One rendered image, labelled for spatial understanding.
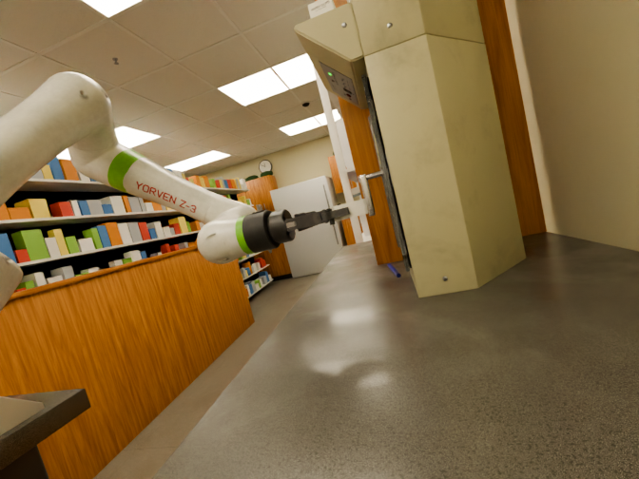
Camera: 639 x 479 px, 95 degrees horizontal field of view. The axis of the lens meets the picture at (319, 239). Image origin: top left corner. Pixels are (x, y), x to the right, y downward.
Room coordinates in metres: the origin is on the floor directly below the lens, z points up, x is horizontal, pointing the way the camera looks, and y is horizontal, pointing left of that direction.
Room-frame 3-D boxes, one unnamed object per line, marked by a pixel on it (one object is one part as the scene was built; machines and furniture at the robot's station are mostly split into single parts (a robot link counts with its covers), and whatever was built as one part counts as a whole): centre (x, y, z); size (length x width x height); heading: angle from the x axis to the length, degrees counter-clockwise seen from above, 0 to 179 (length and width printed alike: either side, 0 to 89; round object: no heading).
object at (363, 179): (0.63, -0.14, 1.17); 0.05 x 0.03 x 0.10; 76
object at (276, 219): (0.68, 0.05, 1.14); 0.09 x 0.08 x 0.07; 76
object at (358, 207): (0.58, -0.07, 1.14); 0.07 x 0.01 x 0.03; 76
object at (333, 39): (0.74, -0.15, 1.46); 0.32 x 0.11 x 0.10; 166
